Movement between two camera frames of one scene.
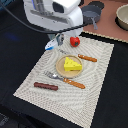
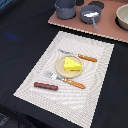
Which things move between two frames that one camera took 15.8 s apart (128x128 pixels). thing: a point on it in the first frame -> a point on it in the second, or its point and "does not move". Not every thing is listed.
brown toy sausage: x=46 y=86 does not move
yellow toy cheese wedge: x=71 y=65 does not move
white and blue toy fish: x=51 y=44 -> x=91 y=14
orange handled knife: x=86 y=58 does not move
